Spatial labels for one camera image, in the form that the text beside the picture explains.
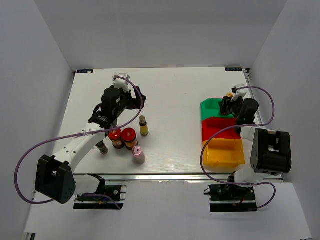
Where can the left blue table label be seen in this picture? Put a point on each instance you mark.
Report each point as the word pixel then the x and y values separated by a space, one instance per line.
pixel 84 71

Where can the right blue table label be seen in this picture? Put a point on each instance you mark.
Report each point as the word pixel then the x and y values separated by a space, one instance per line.
pixel 233 69

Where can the blue table label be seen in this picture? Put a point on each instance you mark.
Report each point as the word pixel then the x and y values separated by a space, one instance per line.
pixel 233 69
pixel 84 71

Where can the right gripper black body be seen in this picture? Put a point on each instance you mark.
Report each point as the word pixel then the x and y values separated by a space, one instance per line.
pixel 235 106

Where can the red lid jar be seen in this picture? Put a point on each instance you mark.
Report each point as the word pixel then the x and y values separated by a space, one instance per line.
pixel 116 138
pixel 129 137

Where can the pink cap spice shaker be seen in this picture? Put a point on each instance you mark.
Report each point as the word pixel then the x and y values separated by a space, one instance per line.
pixel 138 155

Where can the red lid jar rear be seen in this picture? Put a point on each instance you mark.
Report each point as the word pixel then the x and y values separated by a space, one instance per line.
pixel 116 138

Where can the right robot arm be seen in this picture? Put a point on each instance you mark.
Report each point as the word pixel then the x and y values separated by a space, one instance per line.
pixel 271 150

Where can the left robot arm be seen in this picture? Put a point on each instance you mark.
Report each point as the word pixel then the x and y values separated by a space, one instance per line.
pixel 55 174

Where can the green plastic bin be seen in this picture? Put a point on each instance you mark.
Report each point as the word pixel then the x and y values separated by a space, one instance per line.
pixel 210 108

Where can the red lid jar front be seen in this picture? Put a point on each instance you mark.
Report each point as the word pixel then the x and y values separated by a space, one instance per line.
pixel 129 137

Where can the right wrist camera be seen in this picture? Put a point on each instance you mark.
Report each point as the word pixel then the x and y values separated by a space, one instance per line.
pixel 238 91

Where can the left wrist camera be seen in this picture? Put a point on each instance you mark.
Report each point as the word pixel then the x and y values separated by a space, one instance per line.
pixel 120 81

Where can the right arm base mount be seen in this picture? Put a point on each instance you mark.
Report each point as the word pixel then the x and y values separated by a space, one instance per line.
pixel 225 198

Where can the small yellow label bottle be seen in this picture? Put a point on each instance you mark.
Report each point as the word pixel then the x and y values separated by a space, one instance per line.
pixel 144 130

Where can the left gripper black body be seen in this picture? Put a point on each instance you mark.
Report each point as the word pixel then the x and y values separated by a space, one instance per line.
pixel 126 101

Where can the black cap spice jar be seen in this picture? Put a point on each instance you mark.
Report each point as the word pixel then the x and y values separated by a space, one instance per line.
pixel 102 147

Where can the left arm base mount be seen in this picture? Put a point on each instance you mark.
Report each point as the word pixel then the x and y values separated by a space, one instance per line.
pixel 100 196

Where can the yellow plastic bin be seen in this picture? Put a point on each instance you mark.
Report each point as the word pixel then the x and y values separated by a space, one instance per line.
pixel 224 153

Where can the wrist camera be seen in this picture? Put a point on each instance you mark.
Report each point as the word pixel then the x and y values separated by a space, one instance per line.
pixel 238 91
pixel 120 81

